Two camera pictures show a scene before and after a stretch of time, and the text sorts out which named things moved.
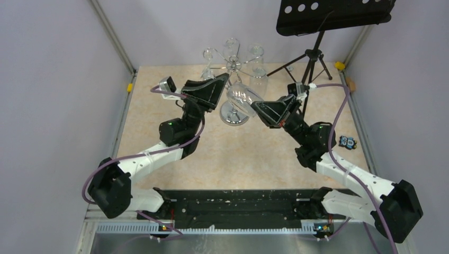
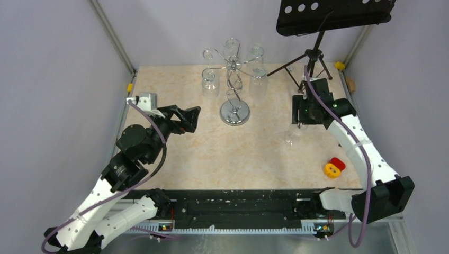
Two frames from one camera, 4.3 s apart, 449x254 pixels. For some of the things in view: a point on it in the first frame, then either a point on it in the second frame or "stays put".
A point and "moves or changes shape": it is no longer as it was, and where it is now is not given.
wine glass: x=208 y=53 stays put
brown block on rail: x=351 y=83 stays put
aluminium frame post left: x=107 y=24 stays put
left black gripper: x=208 y=97 -> x=189 y=118
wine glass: x=231 y=47 stays put
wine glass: x=239 y=109 moves or changes shape
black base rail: x=218 y=209 stays put
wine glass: x=259 y=84 stays put
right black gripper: x=272 y=111 -> x=298 y=101
